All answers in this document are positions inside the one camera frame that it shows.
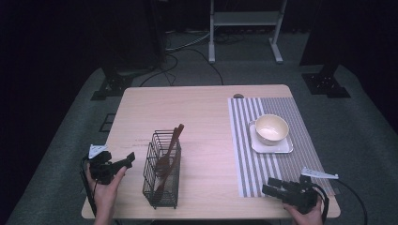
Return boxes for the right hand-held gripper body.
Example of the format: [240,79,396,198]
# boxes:
[281,168,340,216]

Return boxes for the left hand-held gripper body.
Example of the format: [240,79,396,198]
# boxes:
[88,143,118,186]

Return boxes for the black wire basket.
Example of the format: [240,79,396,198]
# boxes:
[142,129,182,210]

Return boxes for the cream bowl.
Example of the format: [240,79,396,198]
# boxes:
[254,113,290,147]

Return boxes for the person's right hand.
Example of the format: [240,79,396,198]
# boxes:
[283,200,324,225]

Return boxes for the person's left hand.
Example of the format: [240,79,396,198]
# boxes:
[85,166,128,212]

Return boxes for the grey striped placemat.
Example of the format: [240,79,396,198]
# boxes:
[227,97,336,199]

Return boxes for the white square plate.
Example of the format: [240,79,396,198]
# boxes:
[248,121,295,155]

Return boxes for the brown wooden spoon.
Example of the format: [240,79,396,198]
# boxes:
[154,123,186,179]

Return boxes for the black metal stand base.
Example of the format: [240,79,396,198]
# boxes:
[90,67,134,101]
[301,64,352,99]

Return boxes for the black looped cable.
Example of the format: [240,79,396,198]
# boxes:
[313,183,330,223]

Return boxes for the left hand-held gripper cable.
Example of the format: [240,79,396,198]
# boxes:
[79,156,98,218]

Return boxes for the hand-held gripper cable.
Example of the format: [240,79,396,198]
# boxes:
[79,156,98,218]
[337,177,369,225]

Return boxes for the square floor hatch frame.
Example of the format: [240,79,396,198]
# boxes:
[99,112,117,133]

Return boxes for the right hand-held gripper cable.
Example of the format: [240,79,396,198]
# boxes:
[337,177,369,225]

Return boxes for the black floor cable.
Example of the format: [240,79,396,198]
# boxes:
[139,48,225,87]

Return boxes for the white floor cables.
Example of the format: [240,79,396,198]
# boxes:
[164,29,211,53]

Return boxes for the white metal table frame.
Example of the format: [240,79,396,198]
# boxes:
[208,0,288,65]

